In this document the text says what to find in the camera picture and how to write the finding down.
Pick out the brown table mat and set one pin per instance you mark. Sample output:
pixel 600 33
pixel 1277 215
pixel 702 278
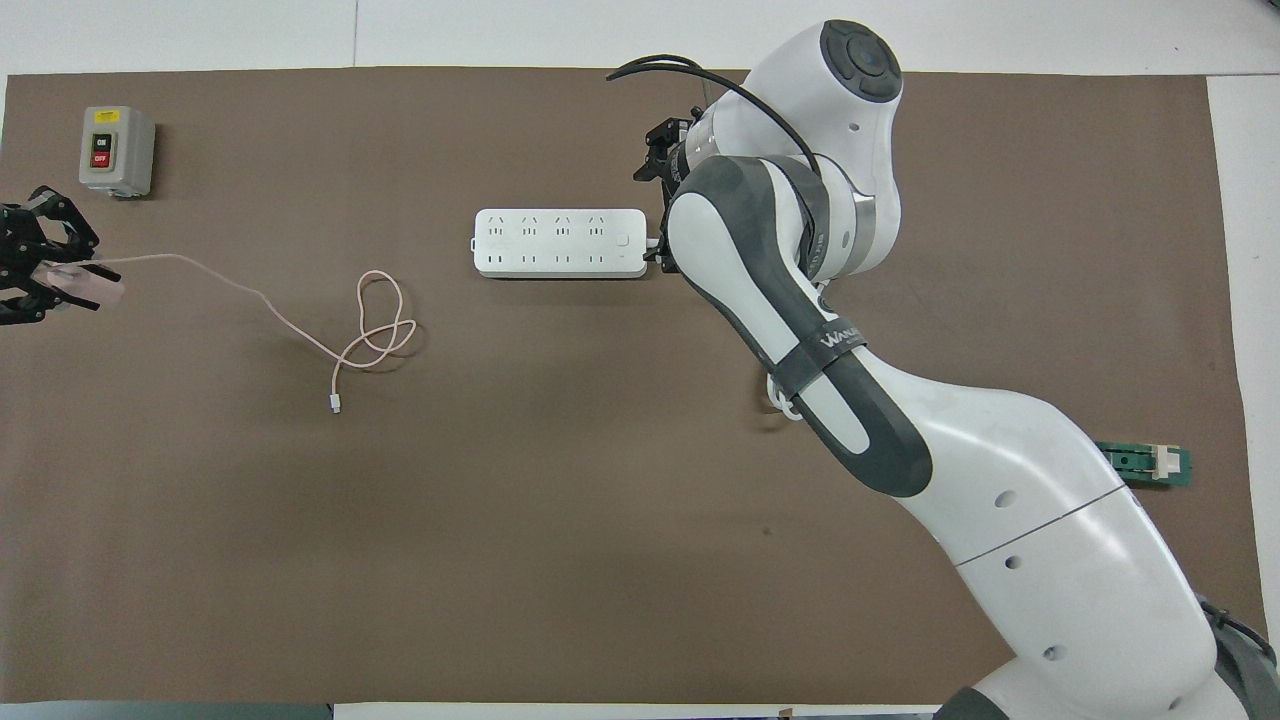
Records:
pixel 500 560

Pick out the pink charger plug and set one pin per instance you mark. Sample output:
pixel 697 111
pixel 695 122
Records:
pixel 85 286

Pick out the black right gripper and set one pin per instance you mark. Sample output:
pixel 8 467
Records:
pixel 670 145

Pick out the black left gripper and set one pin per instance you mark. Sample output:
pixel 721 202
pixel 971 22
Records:
pixel 20 250

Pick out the grey on-off switch box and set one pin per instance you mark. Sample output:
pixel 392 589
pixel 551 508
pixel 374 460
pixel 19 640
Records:
pixel 115 150

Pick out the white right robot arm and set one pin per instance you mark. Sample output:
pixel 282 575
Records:
pixel 1000 480

